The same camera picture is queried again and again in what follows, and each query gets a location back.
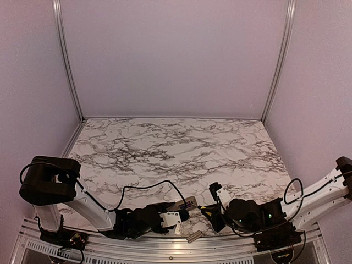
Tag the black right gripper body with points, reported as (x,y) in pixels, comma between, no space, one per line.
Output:
(248,229)

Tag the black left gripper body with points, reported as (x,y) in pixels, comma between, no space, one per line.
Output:
(159,207)

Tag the white remote control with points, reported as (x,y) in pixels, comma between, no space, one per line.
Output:
(190,199)

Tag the yellow handled screwdriver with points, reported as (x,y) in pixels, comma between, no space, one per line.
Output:
(208,211)

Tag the grey battery compartment cover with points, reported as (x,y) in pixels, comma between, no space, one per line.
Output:
(194,236)

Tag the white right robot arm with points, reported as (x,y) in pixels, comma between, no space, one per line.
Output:
(299,210)

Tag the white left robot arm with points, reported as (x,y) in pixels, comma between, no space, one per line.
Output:
(48,181)

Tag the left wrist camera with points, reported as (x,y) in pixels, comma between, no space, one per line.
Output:
(169,219)

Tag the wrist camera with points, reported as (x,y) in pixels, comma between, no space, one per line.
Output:
(220,195)
(169,219)

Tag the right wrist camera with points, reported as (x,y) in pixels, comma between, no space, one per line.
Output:
(220,195)

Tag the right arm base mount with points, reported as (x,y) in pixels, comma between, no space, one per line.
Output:
(276,239)

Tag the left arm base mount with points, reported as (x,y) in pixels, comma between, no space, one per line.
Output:
(66,238)

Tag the aluminium front table rail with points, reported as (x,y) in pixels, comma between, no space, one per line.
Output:
(99,249)

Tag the right aluminium corner post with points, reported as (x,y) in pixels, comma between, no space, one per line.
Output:
(283,51)

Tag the aluminium corner post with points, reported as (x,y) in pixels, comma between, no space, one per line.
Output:
(283,51)
(57,9)

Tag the left aluminium corner post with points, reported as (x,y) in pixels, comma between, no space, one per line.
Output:
(57,9)

